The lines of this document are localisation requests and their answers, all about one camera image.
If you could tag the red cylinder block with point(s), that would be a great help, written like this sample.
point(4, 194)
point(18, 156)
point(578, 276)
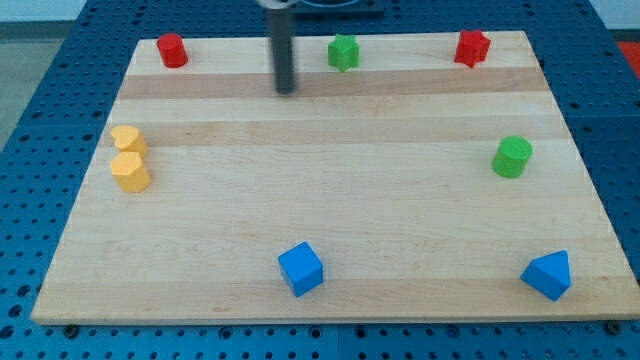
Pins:
point(172, 50)

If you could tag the green cylinder block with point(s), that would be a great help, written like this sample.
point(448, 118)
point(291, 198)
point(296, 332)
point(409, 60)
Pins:
point(512, 156)

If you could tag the green star block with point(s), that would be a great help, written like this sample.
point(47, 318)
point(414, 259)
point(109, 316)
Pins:
point(344, 52)

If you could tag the blue cube block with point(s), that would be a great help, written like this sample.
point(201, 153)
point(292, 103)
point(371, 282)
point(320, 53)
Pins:
point(301, 269)

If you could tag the red star block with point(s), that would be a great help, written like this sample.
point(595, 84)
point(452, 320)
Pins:
point(472, 47)

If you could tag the light wooden board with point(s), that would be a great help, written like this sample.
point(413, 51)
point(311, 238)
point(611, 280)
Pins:
point(385, 170)

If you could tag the yellow heart block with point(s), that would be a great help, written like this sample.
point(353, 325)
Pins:
point(129, 139)

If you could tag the blue triangular prism block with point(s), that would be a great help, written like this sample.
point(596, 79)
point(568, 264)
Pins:
point(549, 274)

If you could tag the yellow hexagon block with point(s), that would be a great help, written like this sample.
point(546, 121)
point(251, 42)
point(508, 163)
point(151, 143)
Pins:
point(129, 172)

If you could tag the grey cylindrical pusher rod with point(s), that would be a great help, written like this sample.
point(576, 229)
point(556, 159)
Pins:
point(281, 30)

